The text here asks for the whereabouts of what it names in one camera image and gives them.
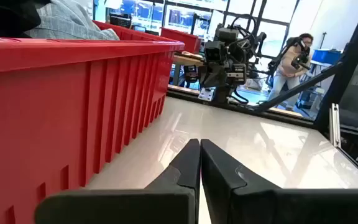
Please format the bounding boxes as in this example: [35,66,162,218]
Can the wall display screens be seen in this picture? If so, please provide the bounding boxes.
[106,0,214,35]

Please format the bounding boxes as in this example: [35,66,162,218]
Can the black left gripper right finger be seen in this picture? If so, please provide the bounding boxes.
[201,139,358,224]

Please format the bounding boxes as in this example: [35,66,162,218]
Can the blue striped garment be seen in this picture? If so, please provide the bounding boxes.
[25,0,121,41]

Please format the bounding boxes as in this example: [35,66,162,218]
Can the blue plastic bin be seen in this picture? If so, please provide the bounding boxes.
[311,49,343,65]

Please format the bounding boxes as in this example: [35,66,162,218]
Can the person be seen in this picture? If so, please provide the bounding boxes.
[267,32,315,110]

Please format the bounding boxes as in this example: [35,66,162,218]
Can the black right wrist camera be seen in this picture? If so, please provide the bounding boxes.
[203,40,226,63]

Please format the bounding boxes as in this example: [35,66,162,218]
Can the small red bin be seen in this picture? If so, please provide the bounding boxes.
[160,27,202,54]

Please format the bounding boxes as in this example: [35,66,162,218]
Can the silver aluminium bracket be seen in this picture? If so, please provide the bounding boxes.
[329,103,342,148]

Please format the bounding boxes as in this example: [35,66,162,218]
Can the red plastic bin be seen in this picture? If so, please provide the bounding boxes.
[0,20,186,224]

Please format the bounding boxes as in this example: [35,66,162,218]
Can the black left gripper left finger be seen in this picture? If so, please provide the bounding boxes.
[34,138,201,224]

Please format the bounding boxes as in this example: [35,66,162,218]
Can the black garment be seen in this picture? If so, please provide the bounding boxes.
[0,0,42,39]

